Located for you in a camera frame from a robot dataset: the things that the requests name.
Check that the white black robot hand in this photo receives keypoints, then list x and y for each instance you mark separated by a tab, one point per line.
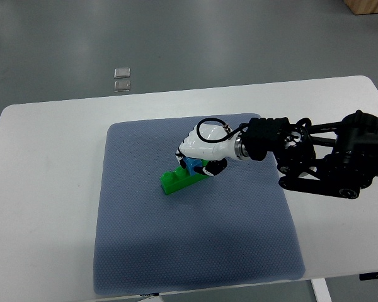
213	143

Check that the small blue block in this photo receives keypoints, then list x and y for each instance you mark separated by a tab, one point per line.
192	165

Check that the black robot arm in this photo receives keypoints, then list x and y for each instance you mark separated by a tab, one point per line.
336	159

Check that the long green block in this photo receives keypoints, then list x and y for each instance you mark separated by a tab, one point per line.
173	181

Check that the blue-grey textured mat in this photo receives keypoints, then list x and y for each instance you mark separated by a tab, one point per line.
233	228

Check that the lower metal floor plate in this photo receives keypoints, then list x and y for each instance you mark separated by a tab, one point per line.
122	85

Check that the metal floor plate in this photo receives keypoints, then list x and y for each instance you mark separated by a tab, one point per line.
122	72
122	85

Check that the upper metal floor plate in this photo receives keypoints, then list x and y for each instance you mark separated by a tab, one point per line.
122	72

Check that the white table leg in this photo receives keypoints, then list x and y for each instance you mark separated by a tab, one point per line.
321	291

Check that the wooden box corner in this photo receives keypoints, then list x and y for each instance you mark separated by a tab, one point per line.
360	7

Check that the black table control panel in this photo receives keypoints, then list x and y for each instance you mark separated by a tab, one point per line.
368	276

